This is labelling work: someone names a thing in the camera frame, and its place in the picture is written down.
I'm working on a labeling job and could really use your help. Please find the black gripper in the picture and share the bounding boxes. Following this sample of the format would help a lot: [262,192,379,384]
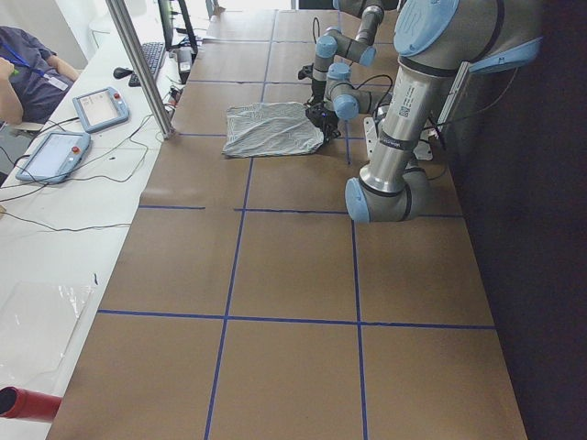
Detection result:
[322,121,341,143]
[310,79,327,105]

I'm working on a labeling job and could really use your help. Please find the black computer keyboard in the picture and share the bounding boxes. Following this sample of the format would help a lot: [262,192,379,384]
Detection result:
[141,41,166,81]

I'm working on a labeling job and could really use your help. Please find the clear plastic bag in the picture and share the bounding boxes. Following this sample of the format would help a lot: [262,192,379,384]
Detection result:
[1,281,95,392]

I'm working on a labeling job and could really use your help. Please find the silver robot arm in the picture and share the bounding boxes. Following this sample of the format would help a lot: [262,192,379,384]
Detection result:
[327,1,543,223]
[298,0,398,105]

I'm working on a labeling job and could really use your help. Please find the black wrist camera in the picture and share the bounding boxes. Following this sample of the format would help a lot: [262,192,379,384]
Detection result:
[305,102,338,129]
[297,64,314,81]

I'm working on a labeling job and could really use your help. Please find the seated person dark shirt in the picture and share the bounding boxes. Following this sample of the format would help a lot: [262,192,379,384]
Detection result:
[1,26,80,126]

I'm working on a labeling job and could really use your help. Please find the blue teach pendant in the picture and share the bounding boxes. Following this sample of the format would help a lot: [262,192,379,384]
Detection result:
[72,87,129,134]
[16,131,91,184]

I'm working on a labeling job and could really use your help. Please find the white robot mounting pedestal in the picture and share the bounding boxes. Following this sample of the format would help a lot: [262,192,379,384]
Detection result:
[363,93,434,161]

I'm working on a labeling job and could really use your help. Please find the red cylinder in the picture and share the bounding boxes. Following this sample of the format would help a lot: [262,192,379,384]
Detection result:
[1,386,61,423]

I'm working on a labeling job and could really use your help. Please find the far blue teach pendant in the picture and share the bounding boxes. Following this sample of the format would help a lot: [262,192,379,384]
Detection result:
[72,87,129,134]

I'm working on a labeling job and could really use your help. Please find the aluminium frame post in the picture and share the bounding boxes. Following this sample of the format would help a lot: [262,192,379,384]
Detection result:
[105,0,174,139]

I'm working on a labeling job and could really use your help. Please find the navy white striped polo shirt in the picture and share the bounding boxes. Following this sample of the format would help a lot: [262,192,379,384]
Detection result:
[222,102,325,158]

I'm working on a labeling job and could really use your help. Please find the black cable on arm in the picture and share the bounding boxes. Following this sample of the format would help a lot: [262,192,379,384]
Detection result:
[352,74,395,111]

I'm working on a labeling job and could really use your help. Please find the black monitor stand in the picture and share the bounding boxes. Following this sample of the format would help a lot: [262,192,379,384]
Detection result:
[157,0,198,55]

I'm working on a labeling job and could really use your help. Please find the near blue teach pendant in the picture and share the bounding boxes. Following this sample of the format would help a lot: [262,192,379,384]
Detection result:
[16,131,91,184]

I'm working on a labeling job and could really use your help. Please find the black computer mouse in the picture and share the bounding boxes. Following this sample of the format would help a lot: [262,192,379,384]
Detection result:
[113,67,134,79]

